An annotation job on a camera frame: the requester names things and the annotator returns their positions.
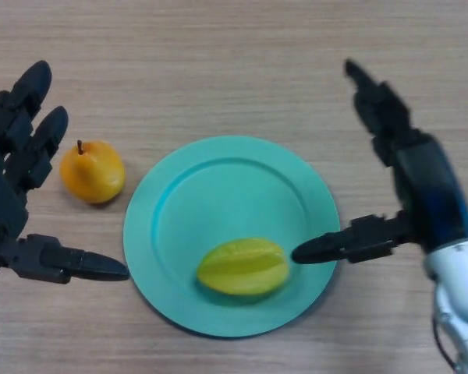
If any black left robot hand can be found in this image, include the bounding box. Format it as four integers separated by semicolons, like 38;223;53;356
0;60;131;288

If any orange yellow pear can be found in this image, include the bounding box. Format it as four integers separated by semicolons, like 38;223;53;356
59;139;126;205

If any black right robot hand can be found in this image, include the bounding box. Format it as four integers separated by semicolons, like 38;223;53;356
291;58;468;265

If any green round plate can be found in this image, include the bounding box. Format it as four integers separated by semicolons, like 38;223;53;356
123;135;341;339

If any yellow starfruit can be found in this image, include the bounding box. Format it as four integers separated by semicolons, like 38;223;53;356
196;237;289;296

